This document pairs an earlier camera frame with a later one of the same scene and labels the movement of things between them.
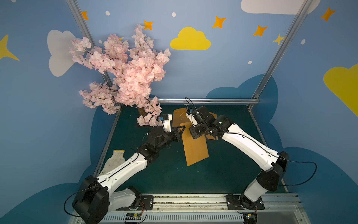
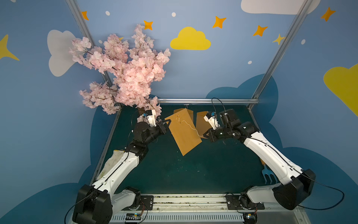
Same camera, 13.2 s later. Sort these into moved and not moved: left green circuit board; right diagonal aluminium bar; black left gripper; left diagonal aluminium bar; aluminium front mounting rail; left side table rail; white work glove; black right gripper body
Moved: black left gripper; black right gripper body
Not moved: aluminium front mounting rail; left green circuit board; left side table rail; left diagonal aluminium bar; white work glove; right diagonal aluminium bar
